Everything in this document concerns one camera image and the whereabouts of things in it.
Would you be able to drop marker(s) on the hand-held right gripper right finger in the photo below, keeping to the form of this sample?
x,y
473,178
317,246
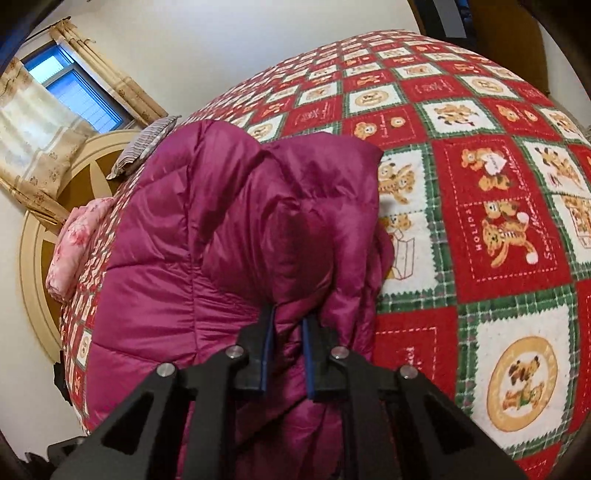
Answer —
x,y
310,364

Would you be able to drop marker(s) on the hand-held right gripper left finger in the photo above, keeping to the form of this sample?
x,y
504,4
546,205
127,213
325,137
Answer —
x,y
264,355

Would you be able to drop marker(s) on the magenta quilted down jacket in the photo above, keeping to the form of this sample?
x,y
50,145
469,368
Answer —
x,y
231,240

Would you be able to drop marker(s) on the pink floral folded blanket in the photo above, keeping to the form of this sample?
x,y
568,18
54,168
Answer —
x,y
74,249

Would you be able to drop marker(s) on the red patchwork printed bedspread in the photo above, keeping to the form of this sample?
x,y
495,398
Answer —
x,y
461,207

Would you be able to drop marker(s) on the striped pillow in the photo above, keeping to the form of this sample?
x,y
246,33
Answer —
x,y
143,145

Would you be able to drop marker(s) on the beige wooden headboard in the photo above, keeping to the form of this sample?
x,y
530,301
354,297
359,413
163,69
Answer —
x,y
69,184

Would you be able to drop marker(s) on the beige floral curtain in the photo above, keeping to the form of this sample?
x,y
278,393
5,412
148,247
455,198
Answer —
x,y
55,138

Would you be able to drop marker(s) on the window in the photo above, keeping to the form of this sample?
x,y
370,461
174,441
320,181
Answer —
x,y
74,87

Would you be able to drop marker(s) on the wooden door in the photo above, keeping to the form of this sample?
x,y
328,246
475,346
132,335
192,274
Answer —
x,y
508,41

